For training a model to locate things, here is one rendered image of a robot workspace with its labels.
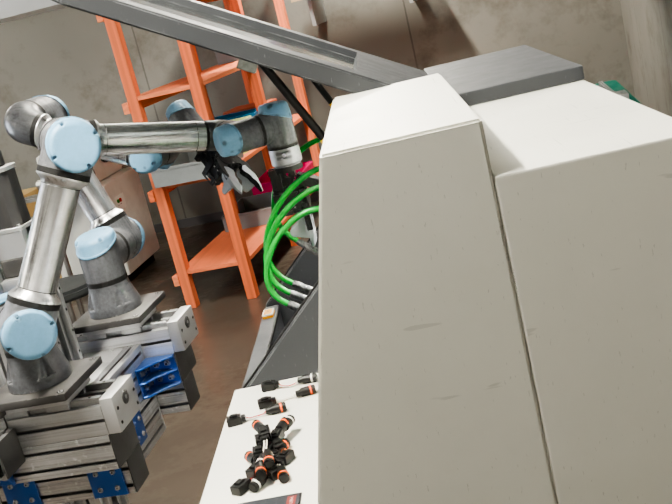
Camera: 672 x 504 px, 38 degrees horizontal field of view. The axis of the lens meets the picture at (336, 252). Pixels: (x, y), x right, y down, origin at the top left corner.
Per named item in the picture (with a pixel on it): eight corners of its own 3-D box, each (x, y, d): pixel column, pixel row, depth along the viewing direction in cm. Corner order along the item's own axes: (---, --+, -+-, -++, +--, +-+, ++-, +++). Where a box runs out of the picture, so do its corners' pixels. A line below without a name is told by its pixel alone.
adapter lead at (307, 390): (259, 410, 200) (257, 401, 200) (258, 406, 202) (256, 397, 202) (317, 394, 201) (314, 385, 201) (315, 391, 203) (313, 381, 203)
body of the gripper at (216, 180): (232, 186, 270) (208, 156, 275) (246, 162, 266) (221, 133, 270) (212, 188, 264) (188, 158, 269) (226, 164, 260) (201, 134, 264)
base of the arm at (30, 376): (-3, 399, 228) (-16, 360, 226) (26, 372, 242) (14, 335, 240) (56, 389, 225) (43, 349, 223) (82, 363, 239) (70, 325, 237)
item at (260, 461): (246, 439, 188) (238, 413, 187) (299, 428, 188) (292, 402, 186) (231, 499, 166) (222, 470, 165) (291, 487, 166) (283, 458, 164)
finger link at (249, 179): (259, 200, 269) (234, 179, 270) (269, 184, 266) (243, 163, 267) (254, 204, 266) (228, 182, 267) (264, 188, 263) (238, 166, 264)
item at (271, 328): (278, 357, 284) (265, 306, 280) (293, 354, 283) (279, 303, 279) (257, 457, 224) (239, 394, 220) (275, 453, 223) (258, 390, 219)
